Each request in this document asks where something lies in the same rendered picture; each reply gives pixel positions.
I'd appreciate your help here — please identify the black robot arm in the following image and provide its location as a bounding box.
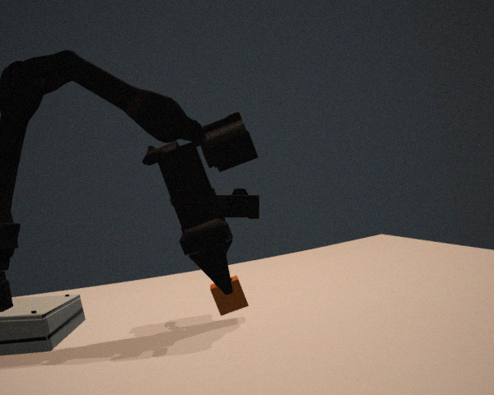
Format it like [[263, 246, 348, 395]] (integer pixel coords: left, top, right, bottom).
[[0, 50, 259, 312]]

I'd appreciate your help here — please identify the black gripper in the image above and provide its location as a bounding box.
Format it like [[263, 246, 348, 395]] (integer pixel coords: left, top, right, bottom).
[[168, 177, 233, 295]]

